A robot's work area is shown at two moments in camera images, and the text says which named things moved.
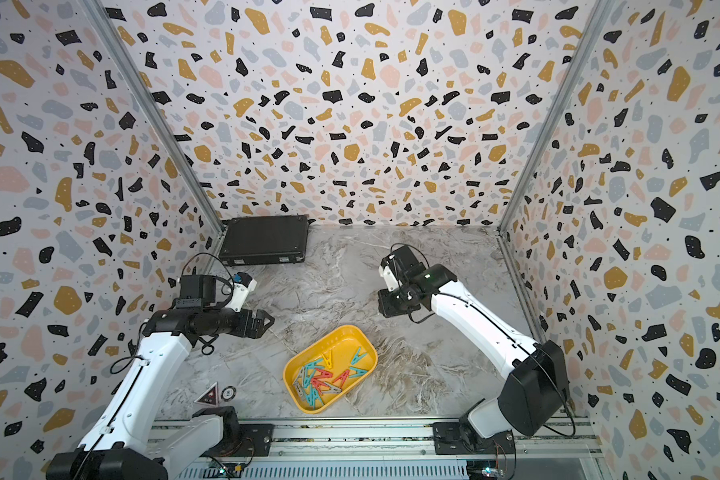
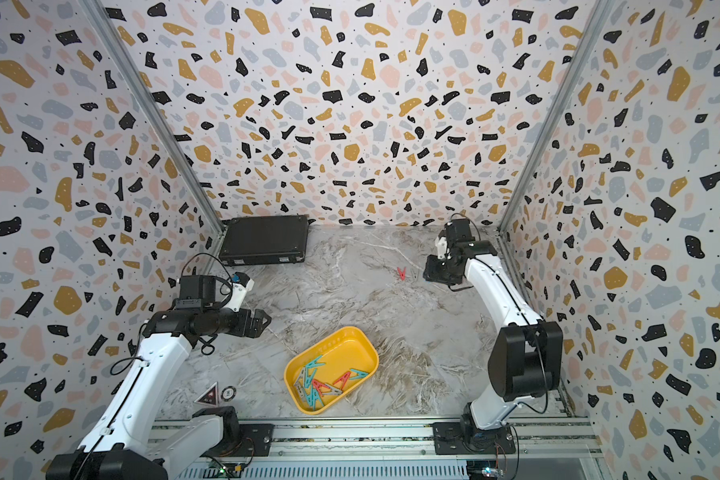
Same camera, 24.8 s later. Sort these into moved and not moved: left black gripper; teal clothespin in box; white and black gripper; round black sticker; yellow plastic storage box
Moved: white and black gripper
Not moved: teal clothespin in box; yellow plastic storage box; left black gripper; round black sticker
